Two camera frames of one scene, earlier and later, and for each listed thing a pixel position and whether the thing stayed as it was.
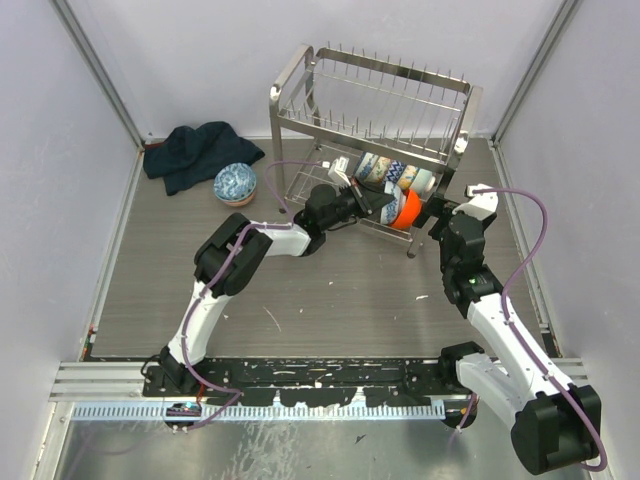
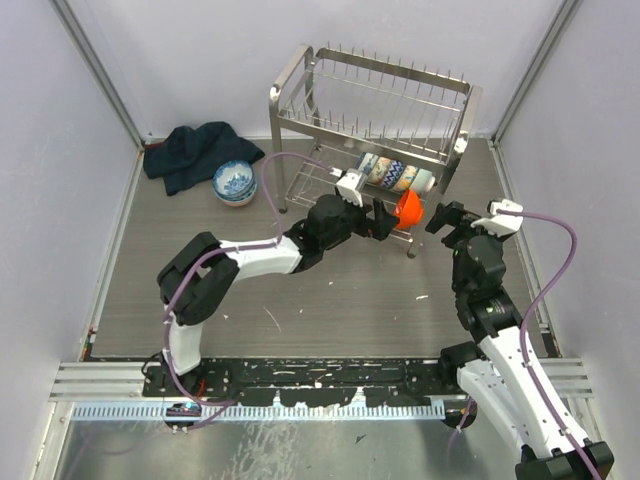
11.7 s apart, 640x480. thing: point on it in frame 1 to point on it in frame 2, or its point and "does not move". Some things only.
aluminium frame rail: x=125 y=381 does not move
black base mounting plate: x=312 y=381 does not move
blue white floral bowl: x=392 y=211 to x=234 y=180
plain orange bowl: x=409 y=212 does not move
